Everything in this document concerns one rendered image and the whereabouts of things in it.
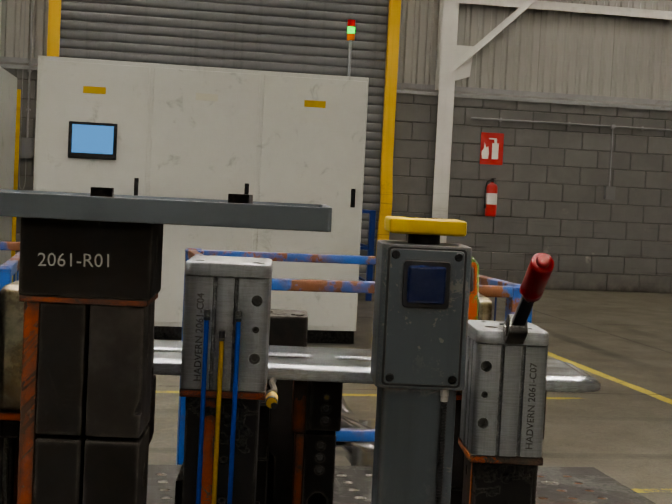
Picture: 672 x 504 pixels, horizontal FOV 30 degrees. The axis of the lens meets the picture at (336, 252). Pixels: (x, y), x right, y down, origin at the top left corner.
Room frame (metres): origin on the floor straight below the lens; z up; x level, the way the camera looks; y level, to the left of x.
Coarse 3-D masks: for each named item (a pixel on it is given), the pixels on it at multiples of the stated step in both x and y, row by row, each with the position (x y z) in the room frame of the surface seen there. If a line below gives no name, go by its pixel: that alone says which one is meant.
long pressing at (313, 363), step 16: (160, 352) 1.30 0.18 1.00; (272, 352) 1.34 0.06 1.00; (288, 352) 1.35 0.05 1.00; (304, 352) 1.36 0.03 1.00; (320, 352) 1.36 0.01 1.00; (336, 352) 1.37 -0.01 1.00; (352, 352) 1.38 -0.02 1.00; (368, 352) 1.38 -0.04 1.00; (160, 368) 1.23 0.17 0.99; (176, 368) 1.23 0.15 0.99; (272, 368) 1.23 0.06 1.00; (288, 368) 1.23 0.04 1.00; (304, 368) 1.23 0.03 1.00; (320, 368) 1.24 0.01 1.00; (336, 368) 1.24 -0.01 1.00; (352, 368) 1.24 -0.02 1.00; (368, 368) 1.24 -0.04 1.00; (560, 368) 1.33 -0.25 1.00; (576, 368) 1.36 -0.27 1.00; (560, 384) 1.24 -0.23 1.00; (576, 384) 1.24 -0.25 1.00; (592, 384) 1.25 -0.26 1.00
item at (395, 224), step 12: (396, 216) 1.01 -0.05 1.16; (384, 228) 1.02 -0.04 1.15; (396, 228) 0.97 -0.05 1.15; (408, 228) 0.97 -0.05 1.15; (420, 228) 0.97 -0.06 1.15; (432, 228) 0.97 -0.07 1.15; (444, 228) 0.97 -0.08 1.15; (456, 228) 0.97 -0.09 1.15; (408, 240) 0.99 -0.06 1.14; (420, 240) 0.98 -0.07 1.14; (432, 240) 0.99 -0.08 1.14
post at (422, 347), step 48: (384, 240) 1.02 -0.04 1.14; (384, 288) 0.96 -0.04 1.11; (384, 336) 0.96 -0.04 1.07; (432, 336) 0.96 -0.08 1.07; (384, 384) 0.96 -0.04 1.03; (432, 384) 0.96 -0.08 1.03; (384, 432) 0.97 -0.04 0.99; (432, 432) 0.97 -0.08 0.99; (384, 480) 0.97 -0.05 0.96; (432, 480) 0.97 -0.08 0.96
